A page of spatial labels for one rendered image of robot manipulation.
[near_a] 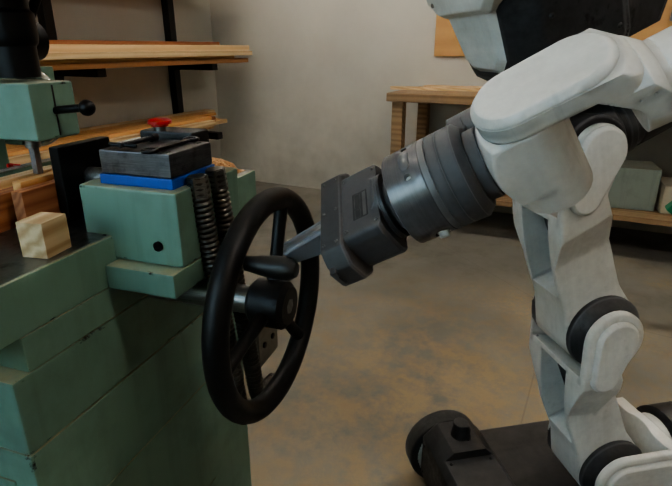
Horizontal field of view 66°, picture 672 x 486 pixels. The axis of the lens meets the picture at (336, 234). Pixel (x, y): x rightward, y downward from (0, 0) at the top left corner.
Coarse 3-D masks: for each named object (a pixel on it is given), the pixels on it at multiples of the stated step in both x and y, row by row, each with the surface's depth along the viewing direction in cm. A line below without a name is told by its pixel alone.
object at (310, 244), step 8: (312, 232) 52; (320, 232) 51; (296, 240) 53; (304, 240) 52; (312, 240) 51; (320, 240) 51; (288, 248) 53; (296, 248) 52; (304, 248) 52; (312, 248) 52; (320, 248) 52; (288, 256) 53; (296, 256) 53; (304, 256) 53; (312, 256) 53
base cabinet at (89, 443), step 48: (192, 336) 80; (144, 384) 70; (192, 384) 82; (96, 432) 62; (144, 432) 71; (192, 432) 83; (240, 432) 100; (0, 480) 56; (48, 480) 56; (96, 480) 63; (144, 480) 72; (192, 480) 85; (240, 480) 102
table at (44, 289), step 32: (0, 256) 55; (64, 256) 55; (96, 256) 59; (0, 288) 48; (32, 288) 52; (64, 288) 55; (96, 288) 60; (128, 288) 60; (160, 288) 59; (0, 320) 49; (32, 320) 52
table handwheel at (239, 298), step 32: (288, 192) 63; (256, 224) 55; (224, 256) 52; (192, 288) 66; (224, 288) 51; (256, 288) 63; (288, 288) 63; (224, 320) 51; (256, 320) 60; (288, 320) 64; (224, 352) 52; (288, 352) 73; (224, 384) 53; (288, 384) 69; (224, 416) 56; (256, 416) 60
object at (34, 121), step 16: (0, 80) 67; (16, 80) 67; (32, 80) 67; (48, 80) 67; (64, 80) 67; (0, 96) 63; (16, 96) 62; (32, 96) 62; (48, 96) 64; (64, 96) 67; (0, 112) 64; (16, 112) 63; (32, 112) 63; (48, 112) 64; (0, 128) 65; (16, 128) 64; (32, 128) 63; (48, 128) 65; (64, 128) 67; (32, 144) 68
